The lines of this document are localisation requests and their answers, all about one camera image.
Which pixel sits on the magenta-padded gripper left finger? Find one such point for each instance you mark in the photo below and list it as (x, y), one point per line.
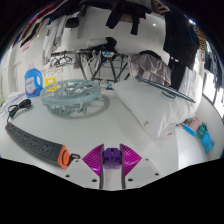
(80, 171)

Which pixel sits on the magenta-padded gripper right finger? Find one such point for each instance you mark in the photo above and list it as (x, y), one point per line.
(145, 171)

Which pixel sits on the purple charger block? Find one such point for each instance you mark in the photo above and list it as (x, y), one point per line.
(111, 159)

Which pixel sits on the black power strip orange ends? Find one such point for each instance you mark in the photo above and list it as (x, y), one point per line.
(33, 143)

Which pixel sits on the blue brush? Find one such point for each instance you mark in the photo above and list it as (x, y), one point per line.
(189, 130)

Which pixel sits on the white pillow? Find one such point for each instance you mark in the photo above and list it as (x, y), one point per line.
(150, 110)

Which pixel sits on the pink bucket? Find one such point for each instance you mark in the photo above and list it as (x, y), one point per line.
(195, 121)

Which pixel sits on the round pale-blue peg hanger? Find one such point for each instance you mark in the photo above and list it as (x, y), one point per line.
(70, 96)

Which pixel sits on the teal clothes hanger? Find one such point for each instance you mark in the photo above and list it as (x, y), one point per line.
(163, 88)

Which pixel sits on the blue detergent bottle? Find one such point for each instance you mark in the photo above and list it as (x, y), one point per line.
(32, 83)

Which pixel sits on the grey garment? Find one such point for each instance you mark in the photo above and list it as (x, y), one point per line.
(150, 68)

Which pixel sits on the black folding drying rack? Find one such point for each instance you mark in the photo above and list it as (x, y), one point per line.
(100, 65)

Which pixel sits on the row of hanging clothes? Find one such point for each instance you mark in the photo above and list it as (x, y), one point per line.
(180, 36)

